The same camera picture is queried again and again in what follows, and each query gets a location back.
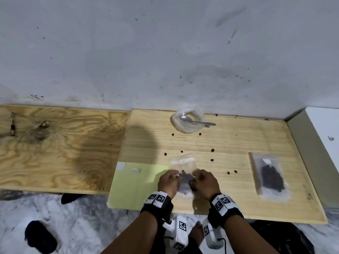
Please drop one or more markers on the person's left hand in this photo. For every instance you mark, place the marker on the person's left hand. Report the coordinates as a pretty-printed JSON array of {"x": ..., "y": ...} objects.
[{"x": 169, "y": 185}]

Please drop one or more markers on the person's right hand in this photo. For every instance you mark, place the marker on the person's right hand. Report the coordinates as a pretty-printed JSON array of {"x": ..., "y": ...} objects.
[{"x": 209, "y": 186}]

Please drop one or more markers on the clear zip plastic bag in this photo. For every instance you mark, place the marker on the clear zip plastic bag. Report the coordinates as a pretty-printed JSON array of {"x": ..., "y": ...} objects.
[
  {"x": 258, "y": 161},
  {"x": 182, "y": 162}
]

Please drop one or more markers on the coffee beans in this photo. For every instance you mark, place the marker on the coffee beans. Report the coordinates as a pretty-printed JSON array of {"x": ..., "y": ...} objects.
[{"x": 212, "y": 150}]

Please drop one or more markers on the group of white sticker labels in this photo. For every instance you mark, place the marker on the group of white sticker labels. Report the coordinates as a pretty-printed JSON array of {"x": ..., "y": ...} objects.
[{"x": 135, "y": 170}]

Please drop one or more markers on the metal spoon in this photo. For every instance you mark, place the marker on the metal spoon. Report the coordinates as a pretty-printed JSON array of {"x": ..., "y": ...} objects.
[{"x": 185, "y": 118}]

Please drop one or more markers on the person's left forearm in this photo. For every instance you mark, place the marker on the person's left forearm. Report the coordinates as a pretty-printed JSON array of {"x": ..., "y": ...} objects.
[{"x": 132, "y": 235}]

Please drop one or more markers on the person's right forearm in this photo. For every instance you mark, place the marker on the person's right forearm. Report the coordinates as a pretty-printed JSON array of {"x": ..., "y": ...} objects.
[{"x": 249, "y": 235}]

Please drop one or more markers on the person's bare foot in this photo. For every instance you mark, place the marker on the person's bare foot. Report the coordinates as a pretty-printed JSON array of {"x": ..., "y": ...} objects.
[{"x": 197, "y": 232}]

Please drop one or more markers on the black left wristband with markers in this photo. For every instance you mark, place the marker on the black left wristband with markers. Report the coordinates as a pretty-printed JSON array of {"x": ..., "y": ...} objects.
[{"x": 159, "y": 211}]

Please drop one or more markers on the black wristband with markers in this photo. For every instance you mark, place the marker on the black wristband with markers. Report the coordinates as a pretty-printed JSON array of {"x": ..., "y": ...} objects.
[
  {"x": 159, "y": 211},
  {"x": 225, "y": 215}
]

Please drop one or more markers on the black right wristband with markers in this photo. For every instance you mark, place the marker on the black right wristband with markers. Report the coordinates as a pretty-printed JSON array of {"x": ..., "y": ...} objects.
[{"x": 225, "y": 215}]

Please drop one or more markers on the yellow-green backing sheet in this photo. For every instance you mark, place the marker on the yellow-green backing sheet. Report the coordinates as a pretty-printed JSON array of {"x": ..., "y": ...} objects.
[{"x": 132, "y": 190}]

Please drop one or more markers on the translucent plastic bowl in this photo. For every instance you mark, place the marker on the translucent plastic bowl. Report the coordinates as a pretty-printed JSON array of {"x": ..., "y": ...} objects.
[{"x": 177, "y": 126}]

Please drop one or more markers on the black crumpled plastic sack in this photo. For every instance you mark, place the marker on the black crumpled plastic sack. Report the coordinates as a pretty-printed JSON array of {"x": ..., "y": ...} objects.
[{"x": 286, "y": 238}]

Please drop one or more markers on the flat black object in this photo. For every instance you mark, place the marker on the flat black object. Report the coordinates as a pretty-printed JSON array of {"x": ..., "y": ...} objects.
[{"x": 69, "y": 198}]

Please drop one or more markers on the plywood board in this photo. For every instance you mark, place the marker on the plywood board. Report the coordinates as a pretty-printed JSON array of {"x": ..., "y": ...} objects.
[{"x": 66, "y": 156}]

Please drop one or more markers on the white table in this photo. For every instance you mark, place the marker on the white table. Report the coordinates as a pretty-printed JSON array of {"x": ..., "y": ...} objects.
[{"x": 323, "y": 121}]

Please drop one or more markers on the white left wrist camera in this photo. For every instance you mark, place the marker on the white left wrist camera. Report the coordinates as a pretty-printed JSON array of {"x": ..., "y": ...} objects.
[{"x": 181, "y": 232}]

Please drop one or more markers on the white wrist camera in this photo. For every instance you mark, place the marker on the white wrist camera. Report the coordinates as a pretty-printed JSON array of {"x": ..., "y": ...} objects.
[
  {"x": 181, "y": 232},
  {"x": 212, "y": 238}
]

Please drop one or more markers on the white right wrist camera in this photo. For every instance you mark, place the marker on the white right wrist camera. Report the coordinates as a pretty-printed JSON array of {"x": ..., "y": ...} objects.
[{"x": 212, "y": 238}]

